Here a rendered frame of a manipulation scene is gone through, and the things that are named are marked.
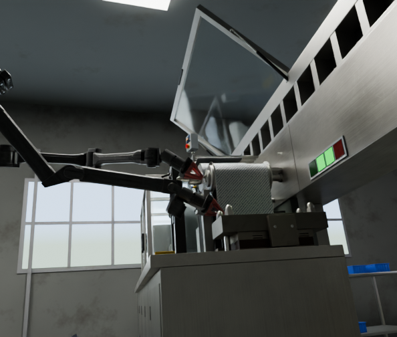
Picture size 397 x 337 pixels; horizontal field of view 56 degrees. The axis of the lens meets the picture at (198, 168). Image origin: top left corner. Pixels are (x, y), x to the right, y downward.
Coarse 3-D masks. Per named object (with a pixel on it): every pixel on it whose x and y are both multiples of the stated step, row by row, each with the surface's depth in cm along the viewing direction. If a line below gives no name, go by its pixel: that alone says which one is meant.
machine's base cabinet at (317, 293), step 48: (144, 288) 213; (192, 288) 114; (240, 288) 116; (288, 288) 119; (336, 288) 122; (144, 336) 213; (192, 336) 109; (240, 336) 111; (288, 336) 114; (336, 336) 117
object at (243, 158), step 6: (192, 156) 189; (198, 156) 190; (204, 156) 191; (210, 156) 191; (216, 156) 192; (222, 156) 193; (228, 156) 193; (234, 156) 194; (240, 156) 195; (246, 156) 195; (252, 156) 196; (258, 156) 196; (198, 162) 195; (204, 162) 196; (216, 162) 197; (222, 162) 198; (228, 162) 199; (234, 162) 200; (240, 162) 202; (246, 162) 203; (252, 162) 203
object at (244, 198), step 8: (216, 184) 154; (224, 184) 155; (232, 184) 156; (240, 184) 156; (248, 184) 157; (256, 184) 158; (264, 184) 158; (224, 192) 154; (232, 192) 154; (240, 192) 155; (248, 192) 156; (256, 192) 156; (264, 192) 157; (224, 200) 153; (232, 200) 153; (240, 200) 154; (248, 200) 155; (256, 200) 155; (264, 200) 156; (224, 208) 151; (240, 208) 153; (248, 208) 153; (256, 208) 154; (264, 208) 155; (272, 208) 155
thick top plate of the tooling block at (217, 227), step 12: (228, 216) 130; (240, 216) 131; (252, 216) 132; (264, 216) 132; (300, 216) 135; (312, 216) 136; (324, 216) 137; (216, 228) 137; (228, 228) 128; (240, 228) 129; (252, 228) 130; (264, 228) 131; (300, 228) 133; (312, 228) 134; (324, 228) 137
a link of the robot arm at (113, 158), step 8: (96, 152) 181; (128, 152) 169; (136, 152) 165; (144, 152) 164; (152, 152) 162; (96, 160) 179; (104, 160) 177; (112, 160) 174; (120, 160) 171; (128, 160) 168; (136, 160) 165; (144, 160) 163; (152, 160) 162
